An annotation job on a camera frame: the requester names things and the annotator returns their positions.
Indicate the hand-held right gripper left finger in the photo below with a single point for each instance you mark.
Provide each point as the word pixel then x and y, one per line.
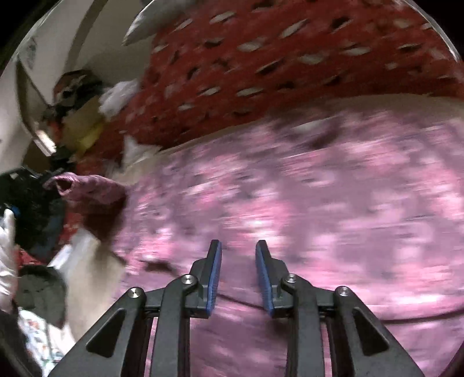
pixel 214 279

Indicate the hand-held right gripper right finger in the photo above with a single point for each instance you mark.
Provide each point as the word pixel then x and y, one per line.
pixel 263 281

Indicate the purple floral fleece garment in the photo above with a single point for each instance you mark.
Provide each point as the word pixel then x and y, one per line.
pixel 308 203

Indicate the person's left hand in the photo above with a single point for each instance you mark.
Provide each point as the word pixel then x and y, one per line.
pixel 6 261

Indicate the dark grey garment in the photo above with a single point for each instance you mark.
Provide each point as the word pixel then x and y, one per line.
pixel 43 293

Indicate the yellow cloth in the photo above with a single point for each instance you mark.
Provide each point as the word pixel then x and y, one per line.
pixel 90 137

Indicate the plush doll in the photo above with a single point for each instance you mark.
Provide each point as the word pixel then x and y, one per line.
pixel 78 89

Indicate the floral printed sheet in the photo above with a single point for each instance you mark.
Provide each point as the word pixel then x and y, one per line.
pixel 40 348

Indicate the white crumpled cloth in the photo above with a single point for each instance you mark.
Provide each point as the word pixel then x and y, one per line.
pixel 119 96

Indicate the white pillow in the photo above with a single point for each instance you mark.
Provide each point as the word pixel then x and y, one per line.
pixel 152 21

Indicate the red patterned blanket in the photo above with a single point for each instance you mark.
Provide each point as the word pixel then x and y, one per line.
pixel 253 54

